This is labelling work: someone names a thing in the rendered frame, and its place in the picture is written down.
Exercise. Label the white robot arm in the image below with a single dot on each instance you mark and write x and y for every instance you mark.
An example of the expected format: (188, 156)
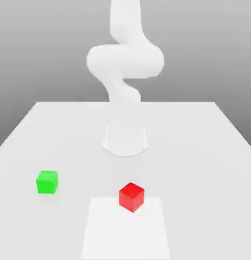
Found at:
(125, 61)

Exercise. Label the small red cube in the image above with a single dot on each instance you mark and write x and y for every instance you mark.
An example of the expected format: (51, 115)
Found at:
(131, 197)

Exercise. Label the small green cube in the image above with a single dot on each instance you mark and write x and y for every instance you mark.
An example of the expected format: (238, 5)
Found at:
(47, 182)

